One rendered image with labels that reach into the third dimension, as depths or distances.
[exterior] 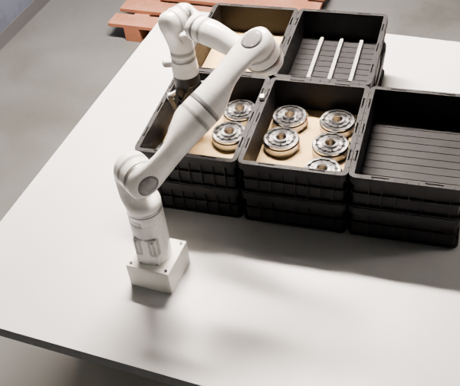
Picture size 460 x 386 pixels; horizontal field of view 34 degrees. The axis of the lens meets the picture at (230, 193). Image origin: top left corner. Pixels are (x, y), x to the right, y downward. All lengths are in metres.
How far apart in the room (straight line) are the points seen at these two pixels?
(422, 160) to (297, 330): 0.61
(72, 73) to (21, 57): 0.37
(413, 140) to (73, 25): 2.80
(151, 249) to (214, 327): 0.26
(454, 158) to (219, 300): 0.77
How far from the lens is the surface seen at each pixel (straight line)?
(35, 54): 4.46
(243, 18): 2.73
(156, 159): 1.80
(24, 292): 2.17
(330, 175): 2.00
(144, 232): 1.94
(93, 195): 2.38
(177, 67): 2.15
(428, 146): 2.25
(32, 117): 3.98
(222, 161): 2.06
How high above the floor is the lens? 2.28
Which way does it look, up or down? 44 degrees down
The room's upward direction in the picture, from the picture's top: 7 degrees counter-clockwise
